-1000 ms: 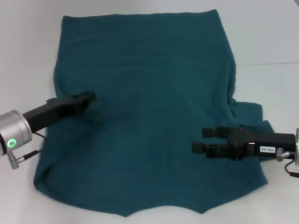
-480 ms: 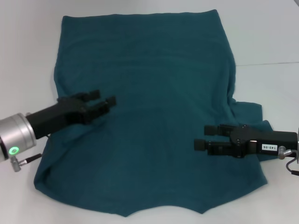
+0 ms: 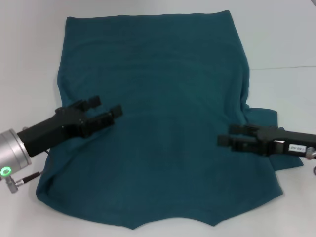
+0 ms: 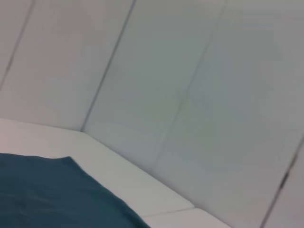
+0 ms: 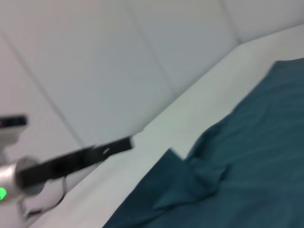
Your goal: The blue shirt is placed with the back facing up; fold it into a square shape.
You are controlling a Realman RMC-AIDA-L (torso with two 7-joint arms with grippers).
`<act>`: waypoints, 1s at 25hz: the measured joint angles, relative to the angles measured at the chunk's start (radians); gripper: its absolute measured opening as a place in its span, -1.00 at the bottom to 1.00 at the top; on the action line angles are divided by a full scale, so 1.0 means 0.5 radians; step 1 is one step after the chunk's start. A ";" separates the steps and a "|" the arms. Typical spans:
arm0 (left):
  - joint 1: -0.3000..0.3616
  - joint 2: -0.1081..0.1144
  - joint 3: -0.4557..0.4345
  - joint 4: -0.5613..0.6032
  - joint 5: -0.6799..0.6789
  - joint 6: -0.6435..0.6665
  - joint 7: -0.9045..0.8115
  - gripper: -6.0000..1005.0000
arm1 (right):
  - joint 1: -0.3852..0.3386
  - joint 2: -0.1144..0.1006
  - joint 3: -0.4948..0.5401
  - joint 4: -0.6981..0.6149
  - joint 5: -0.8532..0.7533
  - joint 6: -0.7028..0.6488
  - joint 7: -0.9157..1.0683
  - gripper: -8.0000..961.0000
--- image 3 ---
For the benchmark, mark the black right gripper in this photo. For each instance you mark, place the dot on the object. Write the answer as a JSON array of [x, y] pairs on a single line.
[[276, 140]]

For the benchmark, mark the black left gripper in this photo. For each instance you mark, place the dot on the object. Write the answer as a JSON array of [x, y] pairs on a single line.
[[54, 130]]

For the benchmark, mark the teal blue shirt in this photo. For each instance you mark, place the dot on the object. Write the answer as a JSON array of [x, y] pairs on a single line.
[[168, 98]]

